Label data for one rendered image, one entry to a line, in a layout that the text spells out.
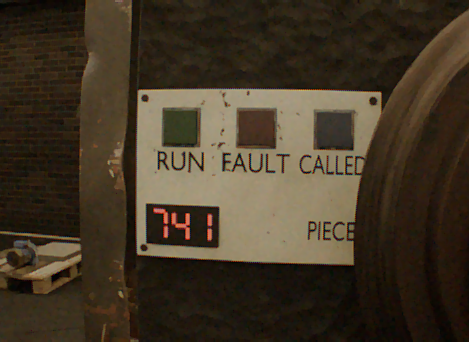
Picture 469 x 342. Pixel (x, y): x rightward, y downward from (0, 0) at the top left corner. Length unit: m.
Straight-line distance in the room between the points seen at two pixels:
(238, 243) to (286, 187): 0.08
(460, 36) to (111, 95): 2.86
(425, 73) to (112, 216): 2.88
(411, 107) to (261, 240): 0.24
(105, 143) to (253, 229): 2.66
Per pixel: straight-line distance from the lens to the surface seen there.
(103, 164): 3.34
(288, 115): 0.69
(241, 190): 0.70
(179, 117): 0.70
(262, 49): 0.72
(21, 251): 5.09
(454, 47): 0.56
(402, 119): 0.55
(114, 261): 3.37
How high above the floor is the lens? 1.19
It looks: 3 degrees down
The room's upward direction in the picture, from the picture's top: 1 degrees clockwise
